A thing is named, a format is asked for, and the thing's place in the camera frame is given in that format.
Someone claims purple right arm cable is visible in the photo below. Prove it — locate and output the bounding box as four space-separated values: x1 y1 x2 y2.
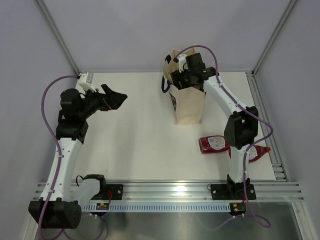
176 44 275 230

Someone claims white slotted cable duct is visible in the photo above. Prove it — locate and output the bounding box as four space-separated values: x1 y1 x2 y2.
82 202 231 213

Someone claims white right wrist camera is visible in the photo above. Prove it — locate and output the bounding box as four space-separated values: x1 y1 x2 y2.
174 53 189 73

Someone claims aluminium mounting rail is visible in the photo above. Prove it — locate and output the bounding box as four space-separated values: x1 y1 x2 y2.
32 181 305 202

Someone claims beige canvas tote bag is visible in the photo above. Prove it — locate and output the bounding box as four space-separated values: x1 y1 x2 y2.
161 49 205 125

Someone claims left aluminium frame post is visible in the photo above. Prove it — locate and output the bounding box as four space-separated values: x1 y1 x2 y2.
34 0 81 75

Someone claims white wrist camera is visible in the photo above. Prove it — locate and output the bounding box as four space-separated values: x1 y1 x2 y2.
174 53 189 73
76 72 98 94

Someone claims right aluminium frame post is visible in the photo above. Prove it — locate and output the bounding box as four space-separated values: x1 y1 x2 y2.
251 0 299 77

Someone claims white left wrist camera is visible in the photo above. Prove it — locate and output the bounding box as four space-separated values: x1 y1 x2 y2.
76 72 98 94

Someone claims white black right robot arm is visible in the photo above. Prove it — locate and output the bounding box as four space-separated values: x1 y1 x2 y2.
171 53 259 201

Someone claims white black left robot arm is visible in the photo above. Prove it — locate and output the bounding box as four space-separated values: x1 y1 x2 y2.
28 84 128 229

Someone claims red bottle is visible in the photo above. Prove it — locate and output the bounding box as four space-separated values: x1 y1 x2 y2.
198 135 230 154
247 145 271 163

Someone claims aluminium frame post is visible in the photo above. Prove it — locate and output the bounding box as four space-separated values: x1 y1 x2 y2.
34 0 81 75
251 0 299 77

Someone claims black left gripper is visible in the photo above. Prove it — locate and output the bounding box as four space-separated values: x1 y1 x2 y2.
78 84 127 120

